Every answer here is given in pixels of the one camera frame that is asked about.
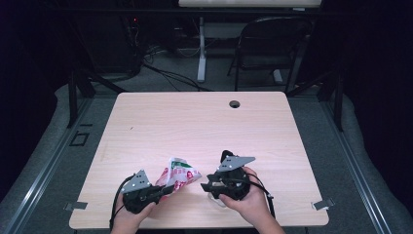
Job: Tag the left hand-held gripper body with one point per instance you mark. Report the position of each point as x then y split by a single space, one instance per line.
136 185

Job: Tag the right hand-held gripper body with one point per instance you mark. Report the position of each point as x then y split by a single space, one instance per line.
230 182

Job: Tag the red and white plastic bag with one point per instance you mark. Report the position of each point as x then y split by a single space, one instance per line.
181 172

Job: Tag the person's right hand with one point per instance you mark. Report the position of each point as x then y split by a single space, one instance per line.
256 204

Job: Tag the person's left hand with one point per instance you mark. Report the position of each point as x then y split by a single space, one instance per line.
130 219

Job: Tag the black metal stand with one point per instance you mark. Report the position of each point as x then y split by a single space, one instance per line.
72 104
338 107

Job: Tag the white desk leg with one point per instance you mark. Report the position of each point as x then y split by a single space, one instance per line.
202 65
277 77

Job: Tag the dark computer tower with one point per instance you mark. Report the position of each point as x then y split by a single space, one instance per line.
113 45

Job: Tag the black folding chair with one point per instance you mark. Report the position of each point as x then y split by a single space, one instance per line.
272 35

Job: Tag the grey metal table bracket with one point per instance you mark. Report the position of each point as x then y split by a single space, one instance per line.
76 205
323 204

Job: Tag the aluminium floor rail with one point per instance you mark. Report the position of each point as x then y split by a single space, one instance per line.
368 191
35 191

